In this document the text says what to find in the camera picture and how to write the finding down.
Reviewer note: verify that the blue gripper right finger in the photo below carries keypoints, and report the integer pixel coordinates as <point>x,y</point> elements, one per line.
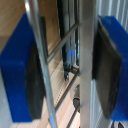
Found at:
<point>116,66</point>

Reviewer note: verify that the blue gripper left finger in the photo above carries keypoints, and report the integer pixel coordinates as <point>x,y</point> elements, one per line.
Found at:
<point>16,70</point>

